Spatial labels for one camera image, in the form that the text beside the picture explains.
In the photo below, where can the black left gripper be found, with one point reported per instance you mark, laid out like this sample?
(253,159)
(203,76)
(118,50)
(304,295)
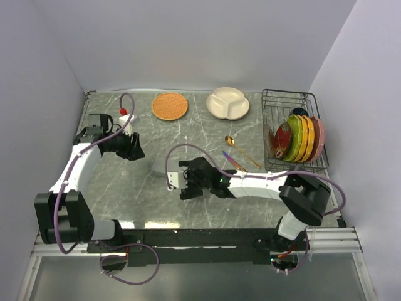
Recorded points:
(133,150)

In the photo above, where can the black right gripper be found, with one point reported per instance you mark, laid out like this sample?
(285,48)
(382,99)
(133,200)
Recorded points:
(190,192)

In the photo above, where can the grey cloth napkin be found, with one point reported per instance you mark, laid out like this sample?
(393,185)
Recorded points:
(158,167)

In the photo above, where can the iridescent purple knife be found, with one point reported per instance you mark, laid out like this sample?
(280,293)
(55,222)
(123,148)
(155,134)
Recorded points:
(233,162)

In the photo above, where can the gold spoon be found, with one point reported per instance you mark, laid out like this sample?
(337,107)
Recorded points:
(230,142)

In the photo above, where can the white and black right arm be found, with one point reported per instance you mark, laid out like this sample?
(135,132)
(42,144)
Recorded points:
(304,195)

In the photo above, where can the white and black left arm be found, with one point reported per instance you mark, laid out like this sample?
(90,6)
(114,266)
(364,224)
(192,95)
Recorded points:
(62,213)

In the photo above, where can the orange woven round coaster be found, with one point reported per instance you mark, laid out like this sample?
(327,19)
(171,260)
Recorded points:
(169,106)

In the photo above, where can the cream divided plate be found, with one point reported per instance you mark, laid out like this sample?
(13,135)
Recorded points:
(227,103)

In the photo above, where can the red patterned plate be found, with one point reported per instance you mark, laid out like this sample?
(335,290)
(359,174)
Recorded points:
(282,140)

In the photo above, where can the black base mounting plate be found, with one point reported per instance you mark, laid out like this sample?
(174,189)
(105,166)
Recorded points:
(186,246)

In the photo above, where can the green scalloped plate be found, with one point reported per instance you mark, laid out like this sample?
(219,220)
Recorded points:
(297,137)

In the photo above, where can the yellow scalloped plate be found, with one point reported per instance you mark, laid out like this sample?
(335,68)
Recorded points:
(303,153)

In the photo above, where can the dark blue bowl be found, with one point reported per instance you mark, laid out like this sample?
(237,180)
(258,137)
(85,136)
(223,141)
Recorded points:
(299,111)

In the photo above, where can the orange scalloped plate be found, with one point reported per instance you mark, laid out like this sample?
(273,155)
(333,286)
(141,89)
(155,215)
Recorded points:
(311,139)

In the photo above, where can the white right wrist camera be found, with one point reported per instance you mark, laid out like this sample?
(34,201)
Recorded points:
(176,180)

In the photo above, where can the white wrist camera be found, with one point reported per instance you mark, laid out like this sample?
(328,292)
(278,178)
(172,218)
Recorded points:
(127,122)
(176,180)

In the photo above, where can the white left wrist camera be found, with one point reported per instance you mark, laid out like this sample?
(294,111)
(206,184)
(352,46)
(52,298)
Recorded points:
(127,122)

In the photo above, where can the black wire dish rack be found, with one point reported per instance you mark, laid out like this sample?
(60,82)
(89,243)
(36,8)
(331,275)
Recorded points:
(276,107)

